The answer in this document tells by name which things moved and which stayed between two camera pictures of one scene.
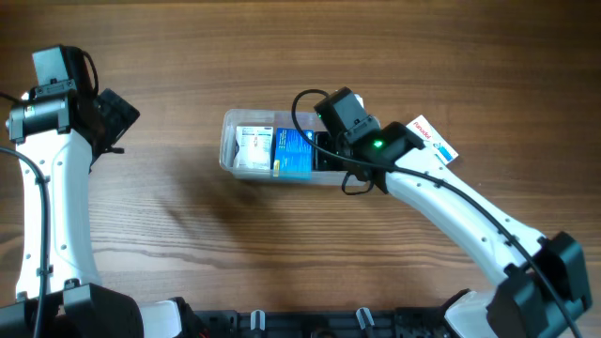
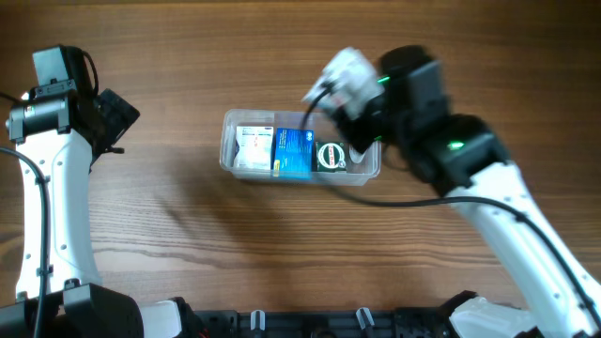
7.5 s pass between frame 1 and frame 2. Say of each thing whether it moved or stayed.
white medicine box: stayed
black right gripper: moved
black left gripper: stayed
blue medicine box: stayed
